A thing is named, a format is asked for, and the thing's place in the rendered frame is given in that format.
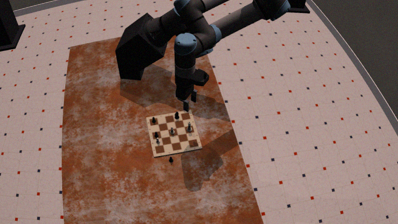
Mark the brown and cream chessboard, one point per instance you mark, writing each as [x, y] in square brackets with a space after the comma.
[180, 141]

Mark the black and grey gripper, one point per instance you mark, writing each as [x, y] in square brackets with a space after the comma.
[185, 79]

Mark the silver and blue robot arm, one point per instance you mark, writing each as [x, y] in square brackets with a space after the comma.
[195, 37]

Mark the white chess king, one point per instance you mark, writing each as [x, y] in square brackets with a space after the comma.
[189, 129]

